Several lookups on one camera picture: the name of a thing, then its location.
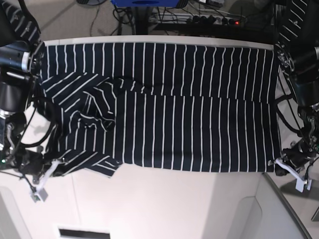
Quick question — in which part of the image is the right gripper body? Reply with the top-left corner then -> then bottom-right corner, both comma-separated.
17,149 -> 65,202

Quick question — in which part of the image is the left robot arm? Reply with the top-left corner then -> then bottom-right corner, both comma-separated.
271,0 -> 319,192

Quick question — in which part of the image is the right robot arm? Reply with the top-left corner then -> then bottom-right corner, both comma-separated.
0,0 -> 64,202

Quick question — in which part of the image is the red lit power strip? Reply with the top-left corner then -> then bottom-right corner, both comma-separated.
149,12 -> 246,25

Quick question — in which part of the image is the grey partition panel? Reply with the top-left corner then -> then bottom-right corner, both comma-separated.
201,173 -> 311,239

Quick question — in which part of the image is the white slotted box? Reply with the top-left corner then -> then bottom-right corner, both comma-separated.
57,225 -> 111,239

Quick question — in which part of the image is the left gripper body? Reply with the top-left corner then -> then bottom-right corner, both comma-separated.
268,141 -> 314,192

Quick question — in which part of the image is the navy white striped t-shirt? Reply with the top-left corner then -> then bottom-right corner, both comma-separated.
38,42 -> 281,176

